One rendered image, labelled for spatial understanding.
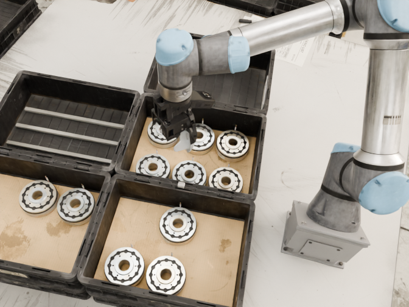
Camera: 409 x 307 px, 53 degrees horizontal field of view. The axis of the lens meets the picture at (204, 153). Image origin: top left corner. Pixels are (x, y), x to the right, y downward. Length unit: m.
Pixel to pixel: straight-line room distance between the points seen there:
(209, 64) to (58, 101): 0.73
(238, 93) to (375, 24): 0.62
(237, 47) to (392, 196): 0.50
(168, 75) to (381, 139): 0.50
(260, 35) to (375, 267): 0.80
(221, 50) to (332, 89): 0.95
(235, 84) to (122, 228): 0.64
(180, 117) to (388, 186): 0.51
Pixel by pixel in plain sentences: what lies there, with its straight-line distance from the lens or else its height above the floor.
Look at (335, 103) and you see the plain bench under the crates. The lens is 1.70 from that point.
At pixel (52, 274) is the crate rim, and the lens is 1.07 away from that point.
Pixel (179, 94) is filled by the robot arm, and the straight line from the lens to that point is 0.91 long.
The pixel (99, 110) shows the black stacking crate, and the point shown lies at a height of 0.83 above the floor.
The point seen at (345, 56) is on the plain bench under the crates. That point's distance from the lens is 1.90.
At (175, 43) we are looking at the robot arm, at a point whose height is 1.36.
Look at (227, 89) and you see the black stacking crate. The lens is 1.46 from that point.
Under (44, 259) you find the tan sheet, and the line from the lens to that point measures 1.20.
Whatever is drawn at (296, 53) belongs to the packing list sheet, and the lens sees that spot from 1.83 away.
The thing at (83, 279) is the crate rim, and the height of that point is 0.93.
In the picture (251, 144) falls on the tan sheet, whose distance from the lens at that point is 1.33.
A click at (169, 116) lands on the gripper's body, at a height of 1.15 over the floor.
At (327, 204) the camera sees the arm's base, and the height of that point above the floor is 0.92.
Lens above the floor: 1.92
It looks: 58 degrees down
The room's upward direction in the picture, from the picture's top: 6 degrees clockwise
